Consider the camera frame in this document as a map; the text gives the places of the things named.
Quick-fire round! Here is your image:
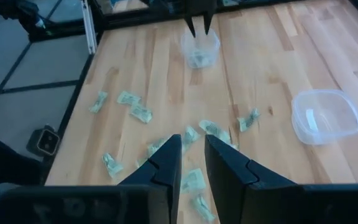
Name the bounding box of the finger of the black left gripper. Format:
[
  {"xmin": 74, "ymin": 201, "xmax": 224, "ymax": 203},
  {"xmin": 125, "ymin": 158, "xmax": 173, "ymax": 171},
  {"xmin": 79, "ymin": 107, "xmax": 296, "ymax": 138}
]
[
  {"xmin": 184, "ymin": 15, "xmax": 197, "ymax": 39},
  {"xmin": 203, "ymin": 12, "xmax": 216, "ymax": 35}
]

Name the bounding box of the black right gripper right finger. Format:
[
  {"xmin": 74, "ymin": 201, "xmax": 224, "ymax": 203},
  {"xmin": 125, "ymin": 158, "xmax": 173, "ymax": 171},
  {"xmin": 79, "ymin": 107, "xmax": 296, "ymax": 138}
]
[{"xmin": 204, "ymin": 134, "xmax": 304, "ymax": 224}]

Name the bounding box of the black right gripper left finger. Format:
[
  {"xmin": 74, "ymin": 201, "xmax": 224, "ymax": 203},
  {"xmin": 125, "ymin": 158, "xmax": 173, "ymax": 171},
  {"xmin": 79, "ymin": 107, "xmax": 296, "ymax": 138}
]
[{"xmin": 118, "ymin": 134, "xmax": 183, "ymax": 224}]

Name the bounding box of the green white sweetener packet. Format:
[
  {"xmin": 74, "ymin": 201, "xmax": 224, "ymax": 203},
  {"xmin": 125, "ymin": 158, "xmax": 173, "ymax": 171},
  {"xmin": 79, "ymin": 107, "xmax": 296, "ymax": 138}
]
[
  {"xmin": 181, "ymin": 125, "xmax": 201, "ymax": 153},
  {"xmin": 237, "ymin": 108, "xmax": 260, "ymax": 133},
  {"xmin": 191, "ymin": 194, "xmax": 216, "ymax": 223},
  {"xmin": 88, "ymin": 90, "xmax": 109, "ymax": 114},
  {"xmin": 116, "ymin": 90, "xmax": 142, "ymax": 106},
  {"xmin": 101, "ymin": 152, "xmax": 124, "ymax": 179},
  {"xmin": 129, "ymin": 104, "xmax": 154, "ymax": 124},
  {"xmin": 135, "ymin": 136, "xmax": 171, "ymax": 169},
  {"xmin": 188, "ymin": 51, "xmax": 213, "ymax": 68},
  {"xmin": 180, "ymin": 168, "xmax": 207, "ymax": 194},
  {"xmin": 198, "ymin": 119, "xmax": 232, "ymax": 144}
]

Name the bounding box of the clear plastic container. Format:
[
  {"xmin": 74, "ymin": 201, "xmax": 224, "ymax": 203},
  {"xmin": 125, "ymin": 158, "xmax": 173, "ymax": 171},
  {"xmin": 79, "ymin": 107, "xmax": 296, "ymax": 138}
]
[
  {"xmin": 290, "ymin": 89, "xmax": 358, "ymax": 146},
  {"xmin": 180, "ymin": 27, "xmax": 221, "ymax": 70}
]

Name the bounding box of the person's leg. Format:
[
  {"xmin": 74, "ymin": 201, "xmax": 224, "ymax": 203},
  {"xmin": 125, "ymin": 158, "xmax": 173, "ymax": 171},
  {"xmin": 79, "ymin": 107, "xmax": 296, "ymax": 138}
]
[{"xmin": 0, "ymin": 124, "xmax": 45, "ymax": 187}]

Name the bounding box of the silver aluminium extrusion post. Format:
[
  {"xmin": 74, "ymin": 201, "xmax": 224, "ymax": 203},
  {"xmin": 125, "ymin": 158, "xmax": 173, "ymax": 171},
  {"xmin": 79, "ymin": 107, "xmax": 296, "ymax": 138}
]
[{"xmin": 81, "ymin": 0, "xmax": 98, "ymax": 55}]

